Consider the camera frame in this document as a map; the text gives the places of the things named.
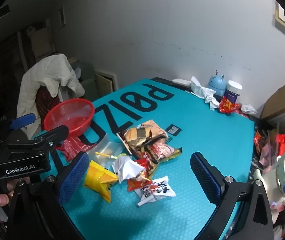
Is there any white-lid purple jar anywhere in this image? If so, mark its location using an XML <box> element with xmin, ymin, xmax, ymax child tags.
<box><xmin>224</xmin><ymin>80</ymin><xmax>242</xmax><ymax>103</ymax></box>

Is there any teal foam mat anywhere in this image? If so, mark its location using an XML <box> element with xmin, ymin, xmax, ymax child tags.
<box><xmin>32</xmin><ymin>77</ymin><xmax>255</xmax><ymax>240</ymax></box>

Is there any white quilted jacket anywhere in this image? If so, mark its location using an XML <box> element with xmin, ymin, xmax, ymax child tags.
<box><xmin>16</xmin><ymin>54</ymin><xmax>86</xmax><ymax>139</ymax></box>

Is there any yellow snack packet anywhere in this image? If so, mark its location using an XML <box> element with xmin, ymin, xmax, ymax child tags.
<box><xmin>83</xmin><ymin>160</ymin><xmax>119</xmax><ymax>203</ymax></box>

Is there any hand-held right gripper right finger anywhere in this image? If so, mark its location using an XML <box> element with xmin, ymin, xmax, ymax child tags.
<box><xmin>190</xmin><ymin>152</ymin><xmax>274</xmax><ymax>240</ymax></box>

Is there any red gold candy wrapper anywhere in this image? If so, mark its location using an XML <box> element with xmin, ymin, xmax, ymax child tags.
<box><xmin>219</xmin><ymin>96</ymin><xmax>242</xmax><ymax>114</ymax></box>

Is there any crumpled white paper wrapper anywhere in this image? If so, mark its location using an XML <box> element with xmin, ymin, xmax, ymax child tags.
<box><xmin>112</xmin><ymin>155</ymin><xmax>145</xmax><ymax>184</ymax></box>

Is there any red cartoon candy packet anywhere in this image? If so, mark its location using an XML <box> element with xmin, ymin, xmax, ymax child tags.
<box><xmin>127</xmin><ymin>159</ymin><xmax>155</xmax><ymax>192</ymax></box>

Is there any cardboard box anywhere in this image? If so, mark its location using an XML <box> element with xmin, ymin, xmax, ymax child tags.
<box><xmin>260</xmin><ymin>74</ymin><xmax>285</xmax><ymax>122</ymax></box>

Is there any beige wall hatch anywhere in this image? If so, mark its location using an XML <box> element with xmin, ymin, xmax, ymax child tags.
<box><xmin>94</xmin><ymin>70</ymin><xmax>118</xmax><ymax>93</ymax></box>

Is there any white black-print snack packet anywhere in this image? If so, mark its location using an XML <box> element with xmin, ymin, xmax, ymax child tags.
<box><xmin>134</xmin><ymin>175</ymin><xmax>177</xmax><ymax>207</ymax></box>

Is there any blue round gadget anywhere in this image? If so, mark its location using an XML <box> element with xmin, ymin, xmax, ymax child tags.
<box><xmin>208</xmin><ymin>70</ymin><xmax>227</xmax><ymax>97</ymax></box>

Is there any white power strip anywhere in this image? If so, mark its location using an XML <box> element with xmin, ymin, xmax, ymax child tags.
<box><xmin>172</xmin><ymin>78</ymin><xmax>192</xmax><ymax>86</ymax></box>

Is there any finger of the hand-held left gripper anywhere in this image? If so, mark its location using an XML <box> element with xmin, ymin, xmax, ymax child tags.
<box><xmin>6</xmin><ymin>125</ymin><xmax>69</xmax><ymax>155</ymax></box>
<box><xmin>9</xmin><ymin>113</ymin><xmax>36</xmax><ymax>140</ymax></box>

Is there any clear zip bag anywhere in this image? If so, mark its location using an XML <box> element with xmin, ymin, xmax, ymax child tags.
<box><xmin>86</xmin><ymin>140</ymin><xmax>128</xmax><ymax>173</ymax></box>

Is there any red plastic mesh basket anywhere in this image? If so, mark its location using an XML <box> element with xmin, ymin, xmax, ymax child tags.
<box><xmin>44</xmin><ymin>99</ymin><xmax>95</xmax><ymax>138</ymax></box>

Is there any small black card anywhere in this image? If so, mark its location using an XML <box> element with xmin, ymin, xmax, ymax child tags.
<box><xmin>165</xmin><ymin>124</ymin><xmax>182</xmax><ymax>136</ymax></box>

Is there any peach cake roll packet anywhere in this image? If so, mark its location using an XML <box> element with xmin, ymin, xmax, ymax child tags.
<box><xmin>117</xmin><ymin>120</ymin><xmax>168</xmax><ymax>155</ymax></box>

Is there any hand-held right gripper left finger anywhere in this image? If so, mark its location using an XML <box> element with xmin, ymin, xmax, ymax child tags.
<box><xmin>6</xmin><ymin>151</ymin><xmax>90</xmax><ymax>240</ymax></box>

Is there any plain red snack packet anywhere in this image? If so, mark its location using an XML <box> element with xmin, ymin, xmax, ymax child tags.
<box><xmin>57</xmin><ymin>136</ymin><xmax>98</xmax><ymax>162</ymax></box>

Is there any yellow-stick lollipop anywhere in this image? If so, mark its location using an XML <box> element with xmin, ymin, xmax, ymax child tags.
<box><xmin>95</xmin><ymin>151</ymin><xmax>119</xmax><ymax>160</ymax></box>

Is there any orange-red foil packet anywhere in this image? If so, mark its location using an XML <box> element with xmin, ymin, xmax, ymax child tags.
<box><xmin>254</xmin><ymin>131</ymin><xmax>268</xmax><ymax>153</ymax></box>

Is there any red plaid scarf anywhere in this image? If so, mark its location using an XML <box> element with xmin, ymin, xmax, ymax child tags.
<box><xmin>36</xmin><ymin>86</ymin><xmax>60</xmax><ymax>120</ymax></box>

